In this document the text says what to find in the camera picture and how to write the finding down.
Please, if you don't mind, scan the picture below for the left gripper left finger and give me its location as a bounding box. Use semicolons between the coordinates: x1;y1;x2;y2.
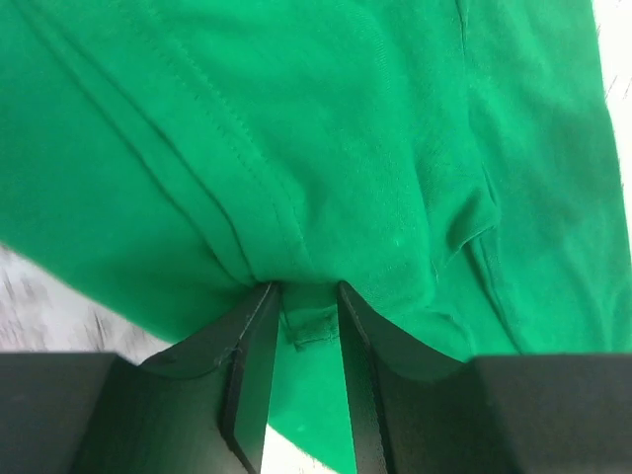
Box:
1;283;280;473

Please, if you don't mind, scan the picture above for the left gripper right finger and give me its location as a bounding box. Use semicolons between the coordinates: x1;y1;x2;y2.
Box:
337;283;631;473

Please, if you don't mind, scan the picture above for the green t shirt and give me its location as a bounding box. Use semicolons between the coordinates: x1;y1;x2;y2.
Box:
0;0;624;474

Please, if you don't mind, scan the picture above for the floral tablecloth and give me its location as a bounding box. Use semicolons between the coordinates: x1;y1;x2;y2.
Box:
0;0;632;474

